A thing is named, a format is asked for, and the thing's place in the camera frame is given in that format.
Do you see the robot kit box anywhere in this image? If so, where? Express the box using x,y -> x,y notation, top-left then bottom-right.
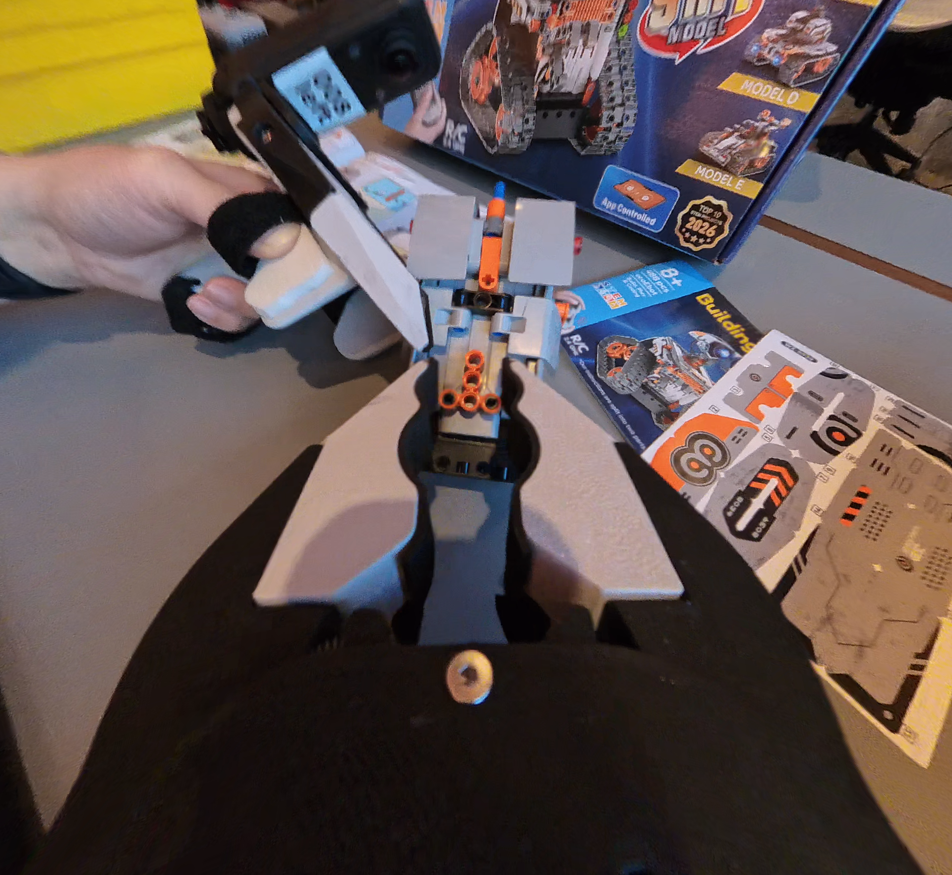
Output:
381,0 -> 952,263

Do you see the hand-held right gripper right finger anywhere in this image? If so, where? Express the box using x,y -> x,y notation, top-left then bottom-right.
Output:
504,359 -> 685,629

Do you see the yellow plastic bin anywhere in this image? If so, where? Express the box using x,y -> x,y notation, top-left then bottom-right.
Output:
0,0 -> 214,154

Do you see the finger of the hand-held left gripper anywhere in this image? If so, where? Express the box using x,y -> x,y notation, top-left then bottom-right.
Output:
307,190 -> 432,352
333,289 -> 408,362

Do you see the blue cover booklet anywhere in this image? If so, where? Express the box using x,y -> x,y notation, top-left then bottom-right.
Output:
554,261 -> 765,453

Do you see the grey toy robot model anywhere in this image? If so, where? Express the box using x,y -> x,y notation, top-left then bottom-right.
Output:
405,182 -> 580,483

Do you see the orange toy connector piece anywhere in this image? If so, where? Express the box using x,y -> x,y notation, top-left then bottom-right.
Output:
437,350 -> 504,413

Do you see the grey desk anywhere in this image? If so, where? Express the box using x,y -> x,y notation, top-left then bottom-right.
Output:
759,152 -> 952,296
0,124 -> 952,875

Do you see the black wristband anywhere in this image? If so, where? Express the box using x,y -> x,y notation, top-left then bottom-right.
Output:
0,256 -> 79,300

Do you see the person's left hand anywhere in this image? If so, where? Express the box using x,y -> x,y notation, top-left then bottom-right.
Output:
0,144 -> 306,334

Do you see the grey blue battery module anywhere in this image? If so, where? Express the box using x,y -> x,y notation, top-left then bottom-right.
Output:
199,3 -> 265,52

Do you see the sticker sheet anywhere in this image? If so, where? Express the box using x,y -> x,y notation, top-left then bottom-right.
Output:
641,329 -> 952,769

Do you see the open instruction booklet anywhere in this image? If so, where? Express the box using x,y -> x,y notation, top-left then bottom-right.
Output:
318,127 -> 456,240

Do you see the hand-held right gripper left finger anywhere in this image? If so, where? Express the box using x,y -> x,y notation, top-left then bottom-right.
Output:
253,359 -> 436,629

